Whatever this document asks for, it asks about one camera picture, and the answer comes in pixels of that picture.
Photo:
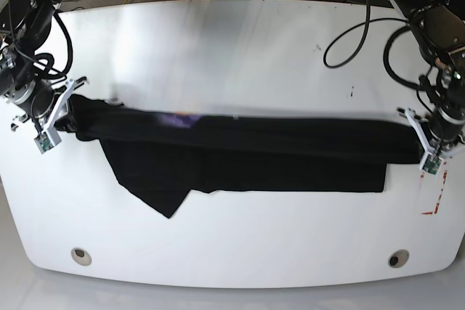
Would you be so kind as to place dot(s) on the red tape rectangle marker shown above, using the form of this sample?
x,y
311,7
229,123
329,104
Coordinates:
x,y
431,188

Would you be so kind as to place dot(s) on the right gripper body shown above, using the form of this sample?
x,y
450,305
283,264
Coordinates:
x,y
17,71

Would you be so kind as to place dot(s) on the right table grommet hole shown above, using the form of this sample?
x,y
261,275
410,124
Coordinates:
x,y
398,259

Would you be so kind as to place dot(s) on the black printed T-shirt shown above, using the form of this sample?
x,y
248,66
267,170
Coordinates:
x,y
161,157

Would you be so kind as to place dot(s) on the left table grommet hole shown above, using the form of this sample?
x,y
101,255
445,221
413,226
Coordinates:
x,y
81,257

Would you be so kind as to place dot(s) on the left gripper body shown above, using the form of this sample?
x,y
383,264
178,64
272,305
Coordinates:
x,y
445,122

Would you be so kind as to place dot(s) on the table grommet hole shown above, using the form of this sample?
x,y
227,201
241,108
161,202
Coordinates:
x,y
398,259
81,257

